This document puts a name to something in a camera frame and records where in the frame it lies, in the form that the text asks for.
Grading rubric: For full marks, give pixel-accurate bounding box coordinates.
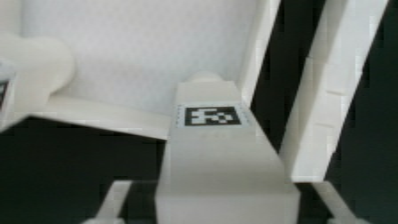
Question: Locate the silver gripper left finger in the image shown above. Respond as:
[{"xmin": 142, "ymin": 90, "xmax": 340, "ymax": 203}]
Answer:
[{"xmin": 82, "ymin": 180, "xmax": 133, "ymax": 224}]

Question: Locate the white desk leg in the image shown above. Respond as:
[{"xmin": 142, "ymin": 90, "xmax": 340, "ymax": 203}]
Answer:
[
  {"xmin": 0, "ymin": 33, "xmax": 77, "ymax": 132},
  {"xmin": 155, "ymin": 72, "xmax": 301, "ymax": 224}
]

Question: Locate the white desk tabletop tray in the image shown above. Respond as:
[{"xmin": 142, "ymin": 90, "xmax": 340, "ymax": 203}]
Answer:
[{"xmin": 0, "ymin": 0, "xmax": 281, "ymax": 139}]

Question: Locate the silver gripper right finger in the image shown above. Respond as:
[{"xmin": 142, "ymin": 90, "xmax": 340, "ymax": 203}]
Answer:
[{"xmin": 313, "ymin": 181, "xmax": 372, "ymax": 224}]

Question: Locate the white front rail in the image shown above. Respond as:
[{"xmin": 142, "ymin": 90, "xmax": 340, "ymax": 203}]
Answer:
[{"xmin": 279, "ymin": 0, "xmax": 389, "ymax": 182}]

